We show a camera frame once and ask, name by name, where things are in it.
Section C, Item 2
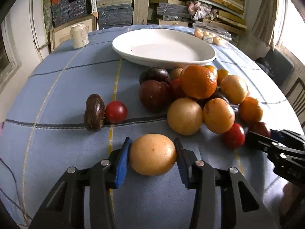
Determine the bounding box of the dark red tomato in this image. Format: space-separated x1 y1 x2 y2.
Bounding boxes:
248 122 271 138

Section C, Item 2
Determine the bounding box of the pale yellow apple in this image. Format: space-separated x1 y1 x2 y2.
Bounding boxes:
220 74 248 105

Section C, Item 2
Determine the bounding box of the yellow-orange spotted fruit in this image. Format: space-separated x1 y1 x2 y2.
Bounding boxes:
203 98 235 134

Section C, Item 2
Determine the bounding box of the yellow-orange round fruit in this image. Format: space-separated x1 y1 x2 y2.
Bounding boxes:
129 134 176 176

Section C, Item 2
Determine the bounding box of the pale yellow round fruit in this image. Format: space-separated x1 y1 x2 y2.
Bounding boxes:
167 98 203 136

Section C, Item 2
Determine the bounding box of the dark brown wrinkled fruit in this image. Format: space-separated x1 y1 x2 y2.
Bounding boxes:
84 94 105 132

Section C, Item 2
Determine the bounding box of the large orange mandarin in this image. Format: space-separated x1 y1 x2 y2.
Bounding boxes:
180 65 217 99

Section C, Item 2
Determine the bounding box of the small red tomato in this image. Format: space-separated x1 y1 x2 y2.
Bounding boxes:
105 101 128 123

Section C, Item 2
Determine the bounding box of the dark red plum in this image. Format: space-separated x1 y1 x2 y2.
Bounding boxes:
139 80 171 113

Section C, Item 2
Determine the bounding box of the small orange fruit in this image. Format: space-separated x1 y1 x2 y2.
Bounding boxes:
217 69 229 86

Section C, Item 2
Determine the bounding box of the blue checked tablecloth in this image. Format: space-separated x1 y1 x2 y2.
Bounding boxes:
1 26 303 228

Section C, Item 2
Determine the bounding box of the small brown round fruit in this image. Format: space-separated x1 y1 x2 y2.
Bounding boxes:
170 68 183 80

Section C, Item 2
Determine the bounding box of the clear plastic fruit punnet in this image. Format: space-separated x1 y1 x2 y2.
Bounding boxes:
192 21 232 46

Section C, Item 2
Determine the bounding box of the pink plastic bag on shelf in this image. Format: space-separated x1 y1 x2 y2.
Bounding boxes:
186 1 218 21

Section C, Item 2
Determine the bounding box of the white oval bowl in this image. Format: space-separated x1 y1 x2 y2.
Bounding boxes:
112 28 217 69

